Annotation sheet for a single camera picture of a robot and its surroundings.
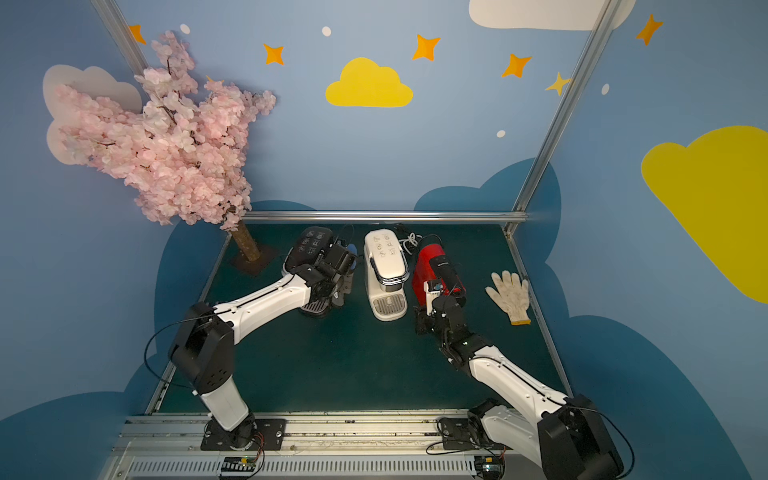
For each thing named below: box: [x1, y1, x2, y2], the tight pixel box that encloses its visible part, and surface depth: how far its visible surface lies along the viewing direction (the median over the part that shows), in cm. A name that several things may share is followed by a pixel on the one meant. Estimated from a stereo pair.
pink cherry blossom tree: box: [55, 31, 277, 263], surface depth 67 cm
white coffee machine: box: [364, 228, 409, 321], surface depth 87 cm
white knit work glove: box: [485, 270, 531, 326], surface depth 103 cm
